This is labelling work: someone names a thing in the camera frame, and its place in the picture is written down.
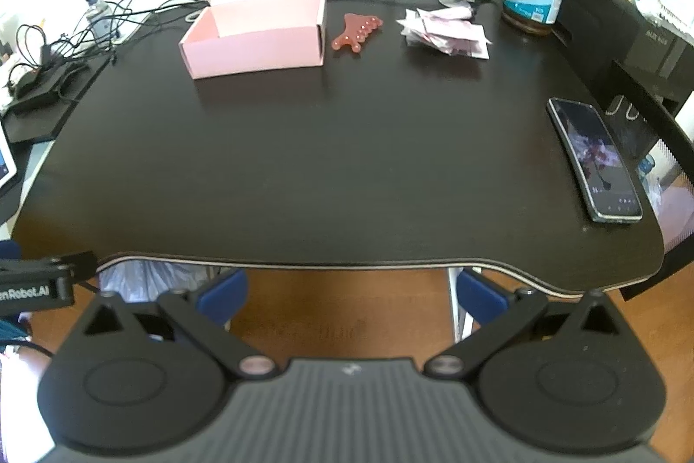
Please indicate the small clear bottle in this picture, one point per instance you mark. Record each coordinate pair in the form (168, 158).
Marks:
(100, 15)

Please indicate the pink nail sticker packet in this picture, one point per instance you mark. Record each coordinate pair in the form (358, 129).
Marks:
(450, 14)

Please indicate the white plastic bag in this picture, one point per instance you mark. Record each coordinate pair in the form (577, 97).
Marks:
(152, 278)

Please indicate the pink foil packet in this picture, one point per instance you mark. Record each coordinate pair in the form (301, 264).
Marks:
(461, 39)

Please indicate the white instruction packet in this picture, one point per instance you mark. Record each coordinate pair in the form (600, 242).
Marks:
(415, 32)

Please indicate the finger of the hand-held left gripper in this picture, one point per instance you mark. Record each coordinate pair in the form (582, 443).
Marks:
(81, 263)

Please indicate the black box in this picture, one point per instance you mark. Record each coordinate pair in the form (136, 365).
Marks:
(607, 18)

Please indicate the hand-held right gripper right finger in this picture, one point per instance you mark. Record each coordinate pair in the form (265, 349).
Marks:
(477, 295)

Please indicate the black power adapter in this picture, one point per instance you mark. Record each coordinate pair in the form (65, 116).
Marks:
(43, 91)

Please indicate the white desk leg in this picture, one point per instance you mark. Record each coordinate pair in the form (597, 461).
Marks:
(458, 300)

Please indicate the grey desk grommet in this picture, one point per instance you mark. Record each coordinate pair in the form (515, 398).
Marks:
(193, 16)
(455, 2)

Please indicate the black smartphone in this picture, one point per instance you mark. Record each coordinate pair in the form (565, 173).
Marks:
(593, 159)

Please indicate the red massage comb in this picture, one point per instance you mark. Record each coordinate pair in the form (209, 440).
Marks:
(355, 32)

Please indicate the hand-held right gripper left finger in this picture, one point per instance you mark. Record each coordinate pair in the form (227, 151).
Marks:
(225, 292)

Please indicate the black wooden desktop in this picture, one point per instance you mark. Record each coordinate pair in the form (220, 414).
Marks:
(325, 159)

